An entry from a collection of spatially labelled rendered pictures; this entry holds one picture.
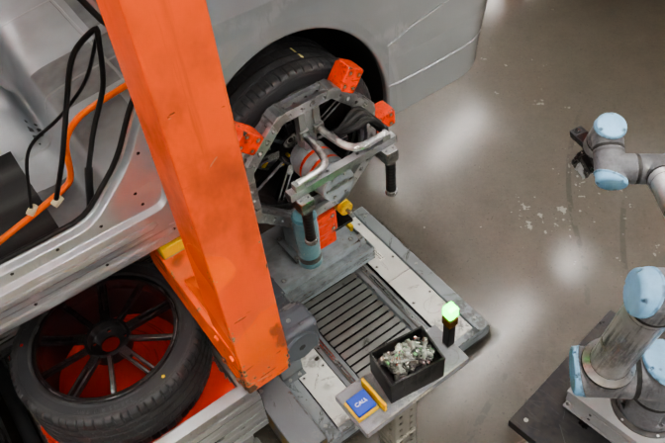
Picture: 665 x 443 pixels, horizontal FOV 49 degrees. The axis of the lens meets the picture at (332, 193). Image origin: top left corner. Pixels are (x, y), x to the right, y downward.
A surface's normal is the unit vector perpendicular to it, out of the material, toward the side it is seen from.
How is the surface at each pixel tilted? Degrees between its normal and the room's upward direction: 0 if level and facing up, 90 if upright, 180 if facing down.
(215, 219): 90
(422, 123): 0
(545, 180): 0
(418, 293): 0
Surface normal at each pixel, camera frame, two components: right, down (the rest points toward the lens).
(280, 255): -0.07, -0.68
